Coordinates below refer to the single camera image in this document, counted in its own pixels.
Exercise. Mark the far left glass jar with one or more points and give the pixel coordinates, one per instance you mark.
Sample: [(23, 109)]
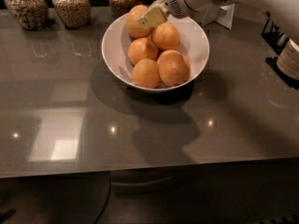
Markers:
[(31, 15)]

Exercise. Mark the stack of white plates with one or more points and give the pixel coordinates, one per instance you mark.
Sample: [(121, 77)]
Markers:
[(288, 60)]

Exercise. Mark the top orange in bowl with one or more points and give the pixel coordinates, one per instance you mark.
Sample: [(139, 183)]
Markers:
[(133, 27)]

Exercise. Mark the drawer handle under counter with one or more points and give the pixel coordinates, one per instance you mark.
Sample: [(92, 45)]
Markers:
[(138, 182)]

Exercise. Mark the upper right orange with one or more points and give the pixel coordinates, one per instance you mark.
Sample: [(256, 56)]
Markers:
[(166, 36)]

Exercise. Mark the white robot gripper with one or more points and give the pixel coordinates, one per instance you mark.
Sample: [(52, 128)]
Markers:
[(175, 0)]

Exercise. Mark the bottom left orange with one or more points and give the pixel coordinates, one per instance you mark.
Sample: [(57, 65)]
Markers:
[(145, 74)]

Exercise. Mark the white ceramic bowl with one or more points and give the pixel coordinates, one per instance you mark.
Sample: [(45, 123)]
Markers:
[(116, 41)]

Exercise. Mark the white folded card stand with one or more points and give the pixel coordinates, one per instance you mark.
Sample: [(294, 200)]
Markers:
[(221, 15)]

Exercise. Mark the middle left orange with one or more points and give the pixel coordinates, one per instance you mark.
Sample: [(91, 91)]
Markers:
[(142, 48)]

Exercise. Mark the bottom right large orange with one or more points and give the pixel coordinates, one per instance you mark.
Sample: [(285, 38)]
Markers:
[(174, 68)]

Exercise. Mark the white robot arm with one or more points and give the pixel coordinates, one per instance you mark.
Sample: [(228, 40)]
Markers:
[(283, 13)]

